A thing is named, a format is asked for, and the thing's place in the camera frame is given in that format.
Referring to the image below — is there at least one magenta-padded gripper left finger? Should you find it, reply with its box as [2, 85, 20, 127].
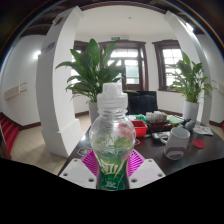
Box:
[58, 148, 100, 190]

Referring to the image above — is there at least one white and brown mug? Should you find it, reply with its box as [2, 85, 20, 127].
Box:
[159, 126, 192, 162]

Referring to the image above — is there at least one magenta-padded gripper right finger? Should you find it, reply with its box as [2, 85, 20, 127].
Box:
[128, 148, 167, 190]

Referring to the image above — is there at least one white printed leaflet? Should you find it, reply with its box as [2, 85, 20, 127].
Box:
[192, 124, 214, 137]

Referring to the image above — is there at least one clear green-labelled drink bottle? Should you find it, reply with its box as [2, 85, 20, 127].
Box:
[88, 82, 137, 192]

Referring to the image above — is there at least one broad-leaved plant in white pot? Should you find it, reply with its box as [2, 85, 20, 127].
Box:
[55, 38, 126, 124]
[166, 51, 214, 123]

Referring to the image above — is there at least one flat round red coaster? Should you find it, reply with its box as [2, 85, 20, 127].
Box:
[193, 138, 206, 150]

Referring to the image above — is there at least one brown-framed window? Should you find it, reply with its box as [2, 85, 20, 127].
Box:
[152, 39, 184, 93]
[71, 40, 90, 88]

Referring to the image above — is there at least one red plastic box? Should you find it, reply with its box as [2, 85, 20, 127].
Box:
[130, 119, 149, 138]

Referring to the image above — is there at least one dark box of white items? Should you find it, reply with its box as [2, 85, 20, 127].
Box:
[145, 111, 173, 133]

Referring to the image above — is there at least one black office chair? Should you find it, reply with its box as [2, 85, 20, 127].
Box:
[128, 90, 159, 116]

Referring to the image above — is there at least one brown wooden double door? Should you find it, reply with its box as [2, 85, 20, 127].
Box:
[98, 40, 149, 92]

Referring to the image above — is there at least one white wall radiator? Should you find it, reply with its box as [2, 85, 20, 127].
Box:
[211, 79, 224, 95]
[3, 82, 28, 100]

